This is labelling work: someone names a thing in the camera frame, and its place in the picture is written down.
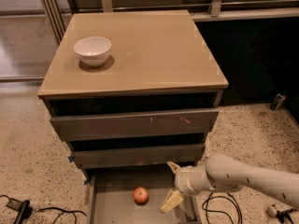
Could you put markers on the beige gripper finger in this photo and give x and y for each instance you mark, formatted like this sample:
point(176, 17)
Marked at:
point(175, 168)
point(172, 199)

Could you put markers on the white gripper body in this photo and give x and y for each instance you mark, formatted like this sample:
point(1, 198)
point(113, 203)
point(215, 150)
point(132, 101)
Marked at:
point(186, 180)

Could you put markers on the red apple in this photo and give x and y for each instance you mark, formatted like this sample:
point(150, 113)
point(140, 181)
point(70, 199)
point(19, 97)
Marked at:
point(140, 195)

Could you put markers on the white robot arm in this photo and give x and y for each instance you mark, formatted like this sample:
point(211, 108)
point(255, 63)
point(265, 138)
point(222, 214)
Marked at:
point(221, 173)

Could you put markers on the grey middle drawer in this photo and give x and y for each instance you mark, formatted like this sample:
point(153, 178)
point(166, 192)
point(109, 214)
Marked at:
point(137, 156)

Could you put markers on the grey open bottom drawer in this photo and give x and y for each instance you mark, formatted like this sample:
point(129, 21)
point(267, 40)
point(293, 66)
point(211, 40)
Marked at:
point(112, 201)

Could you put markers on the grey top drawer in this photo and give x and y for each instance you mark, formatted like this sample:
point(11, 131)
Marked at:
point(131, 125)

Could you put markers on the grey drawer cabinet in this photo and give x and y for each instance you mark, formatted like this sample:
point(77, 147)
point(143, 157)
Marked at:
point(158, 62)

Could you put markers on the white power strip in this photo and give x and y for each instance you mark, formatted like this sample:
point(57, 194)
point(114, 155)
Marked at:
point(279, 209)

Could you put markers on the blue tape piece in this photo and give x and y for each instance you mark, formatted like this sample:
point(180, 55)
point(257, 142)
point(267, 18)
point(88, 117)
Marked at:
point(71, 159)

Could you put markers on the small grey floor device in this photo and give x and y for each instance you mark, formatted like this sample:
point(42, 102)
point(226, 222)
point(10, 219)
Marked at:
point(278, 102)

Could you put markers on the white ceramic bowl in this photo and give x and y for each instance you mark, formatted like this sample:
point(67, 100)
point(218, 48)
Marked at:
point(93, 51)

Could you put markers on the black power adapter with cable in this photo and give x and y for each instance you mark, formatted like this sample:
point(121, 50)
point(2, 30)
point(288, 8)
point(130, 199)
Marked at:
point(25, 210)

